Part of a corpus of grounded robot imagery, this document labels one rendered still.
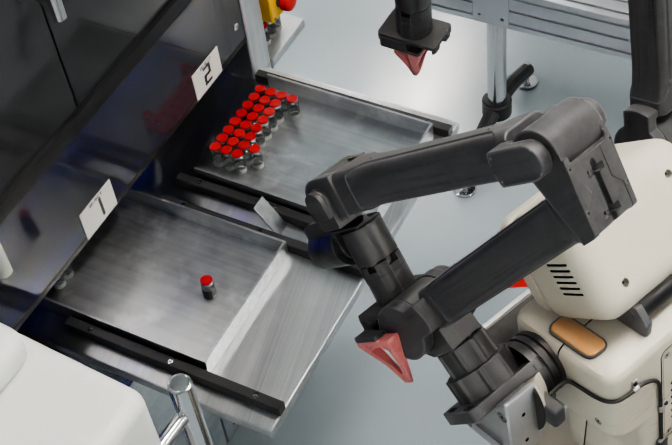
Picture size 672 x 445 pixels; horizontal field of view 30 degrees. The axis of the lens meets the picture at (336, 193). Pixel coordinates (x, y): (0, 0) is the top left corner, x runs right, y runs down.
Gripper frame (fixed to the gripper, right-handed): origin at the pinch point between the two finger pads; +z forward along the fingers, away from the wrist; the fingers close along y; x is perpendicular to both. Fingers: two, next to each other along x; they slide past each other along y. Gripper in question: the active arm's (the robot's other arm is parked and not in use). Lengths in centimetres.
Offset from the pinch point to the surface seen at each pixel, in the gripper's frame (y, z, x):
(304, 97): 26.2, 21.0, -4.2
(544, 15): 9, 60, -83
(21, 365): -7, -48, 94
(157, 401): 36, 61, 46
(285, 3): 34.8, 9.3, -14.7
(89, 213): 36, 6, 45
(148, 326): 24, 21, 52
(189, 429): -18, -33, 86
